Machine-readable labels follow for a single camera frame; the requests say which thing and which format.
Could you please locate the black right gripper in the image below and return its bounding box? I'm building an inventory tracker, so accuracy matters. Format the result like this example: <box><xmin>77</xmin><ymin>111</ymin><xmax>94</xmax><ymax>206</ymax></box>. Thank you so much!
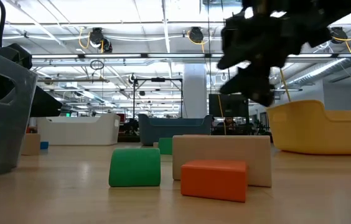
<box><xmin>217</xmin><ymin>0</ymin><xmax>307</xmax><ymax>108</ymax></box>

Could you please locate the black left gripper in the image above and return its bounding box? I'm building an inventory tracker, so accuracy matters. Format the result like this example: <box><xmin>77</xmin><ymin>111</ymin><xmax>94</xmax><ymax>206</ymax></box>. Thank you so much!
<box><xmin>0</xmin><ymin>42</ymin><xmax>63</xmax><ymax>118</ymax></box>

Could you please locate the small green block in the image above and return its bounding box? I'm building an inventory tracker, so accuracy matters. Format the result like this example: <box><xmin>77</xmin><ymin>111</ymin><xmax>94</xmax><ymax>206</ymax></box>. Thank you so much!
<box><xmin>108</xmin><ymin>147</ymin><xmax>162</xmax><ymax>188</ymax></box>

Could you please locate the long green block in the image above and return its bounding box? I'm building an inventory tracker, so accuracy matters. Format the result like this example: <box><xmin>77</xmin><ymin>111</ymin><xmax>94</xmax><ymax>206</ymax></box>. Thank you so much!
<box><xmin>158</xmin><ymin>137</ymin><xmax>174</xmax><ymax>156</ymax></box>

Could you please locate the orange block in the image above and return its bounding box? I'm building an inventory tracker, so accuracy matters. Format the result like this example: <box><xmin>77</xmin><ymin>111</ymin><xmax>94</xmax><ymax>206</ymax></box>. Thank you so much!
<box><xmin>180</xmin><ymin>159</ymin><xmax>248</xmax><ymax>203</ymax></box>

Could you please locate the black display screen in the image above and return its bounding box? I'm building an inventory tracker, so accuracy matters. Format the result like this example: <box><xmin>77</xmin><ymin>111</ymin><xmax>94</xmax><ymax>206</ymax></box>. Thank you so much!
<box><xmin>208</xmin><ymin>93</ymin><xmax>250</xmax><ymax>118</ymax></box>

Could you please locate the white plastic bin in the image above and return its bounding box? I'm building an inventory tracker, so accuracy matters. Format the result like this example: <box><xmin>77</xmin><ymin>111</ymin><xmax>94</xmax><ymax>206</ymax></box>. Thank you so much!
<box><xmin>37</xmin><ymin>113</ymin><xmax>121</xmax><ymax>146</ymax></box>

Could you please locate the grey plastic bin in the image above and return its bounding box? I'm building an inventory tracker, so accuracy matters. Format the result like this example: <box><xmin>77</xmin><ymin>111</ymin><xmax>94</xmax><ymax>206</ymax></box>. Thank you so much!
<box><xmin>0</xmin><ymin>43</ymin><xmax>39</xmax><ymax>180</ymax></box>

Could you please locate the person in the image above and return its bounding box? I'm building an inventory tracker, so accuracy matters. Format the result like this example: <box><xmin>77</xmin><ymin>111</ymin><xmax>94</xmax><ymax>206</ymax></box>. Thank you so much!
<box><xmin>217</xmin><ymin>116</ymin><xmax>241</xmax><ymax>135</ymax></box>

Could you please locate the white building column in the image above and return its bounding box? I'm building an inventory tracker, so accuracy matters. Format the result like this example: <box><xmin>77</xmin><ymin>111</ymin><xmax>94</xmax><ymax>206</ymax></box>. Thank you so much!
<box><xmin>183</xmin><ymin>63</ymin><xmax>208</xmax><ymax>119</ymax></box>

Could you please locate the long ceiling light strip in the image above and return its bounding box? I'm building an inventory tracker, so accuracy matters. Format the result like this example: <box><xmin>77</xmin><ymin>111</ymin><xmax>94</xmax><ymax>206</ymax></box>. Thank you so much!
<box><xmin>31</xmin><ymin>53</ymin><xmax>351</xmax><ymax>59</ymax></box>

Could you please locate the yellow plastic bin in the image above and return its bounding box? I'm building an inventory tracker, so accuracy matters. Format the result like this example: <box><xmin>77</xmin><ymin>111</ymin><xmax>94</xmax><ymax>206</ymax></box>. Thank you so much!
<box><xmin>266</xmin><ymin>99</ymin><xmax>351</xmax><ymax>156</ymax></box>

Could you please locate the teal plastic bin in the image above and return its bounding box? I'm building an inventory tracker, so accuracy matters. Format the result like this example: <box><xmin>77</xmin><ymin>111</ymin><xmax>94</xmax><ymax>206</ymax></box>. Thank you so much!
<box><xmin>138</xmin><ymin>113</ymin><xmax>213</xmax><ymax>146</ymax></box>

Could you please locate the thin yellow hanging cable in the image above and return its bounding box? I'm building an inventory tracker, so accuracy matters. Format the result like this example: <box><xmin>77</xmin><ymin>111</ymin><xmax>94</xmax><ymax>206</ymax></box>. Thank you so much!
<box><xmin>217</xmin><ymin>95</ymin><xmax>227</xmax><ymax>135</ymax></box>

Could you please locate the black hanging cable coil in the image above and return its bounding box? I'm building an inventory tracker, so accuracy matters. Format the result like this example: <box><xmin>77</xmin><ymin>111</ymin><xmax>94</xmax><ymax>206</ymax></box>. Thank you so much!
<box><xmin>90</xmin><ymin>59</ymin><xmax>105</xmax><ymax>71</ymax></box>

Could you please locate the black metal stand frame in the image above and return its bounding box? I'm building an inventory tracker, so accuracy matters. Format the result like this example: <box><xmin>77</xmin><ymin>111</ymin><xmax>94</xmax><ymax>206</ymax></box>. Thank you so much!
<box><xmin>133</xmin><ymin>77</ymin><xmax>184</xmax><ymax>119</ymax></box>

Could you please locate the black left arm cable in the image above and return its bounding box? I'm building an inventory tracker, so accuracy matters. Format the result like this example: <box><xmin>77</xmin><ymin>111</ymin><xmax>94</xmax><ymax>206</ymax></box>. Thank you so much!
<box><xmin>0</xmin><ymin>0</ymin><xmax>7</xmax><ymax>49</ymax></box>

